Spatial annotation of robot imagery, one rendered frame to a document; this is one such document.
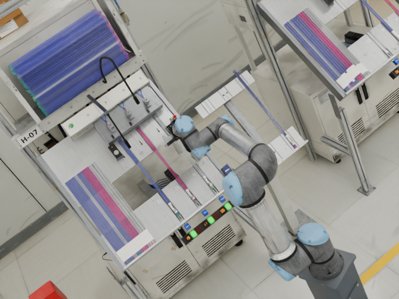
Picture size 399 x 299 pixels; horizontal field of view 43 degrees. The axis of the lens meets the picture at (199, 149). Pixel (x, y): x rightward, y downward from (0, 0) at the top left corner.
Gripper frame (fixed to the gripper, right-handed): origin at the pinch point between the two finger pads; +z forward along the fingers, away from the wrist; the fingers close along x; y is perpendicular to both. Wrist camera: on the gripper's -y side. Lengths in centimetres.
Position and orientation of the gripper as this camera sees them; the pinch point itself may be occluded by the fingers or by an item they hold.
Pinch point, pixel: (177, 138)
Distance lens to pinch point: 250.9
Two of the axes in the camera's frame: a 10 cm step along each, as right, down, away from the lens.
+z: -1.6, 1.1, 9.8
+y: -6.0, -8.0, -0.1
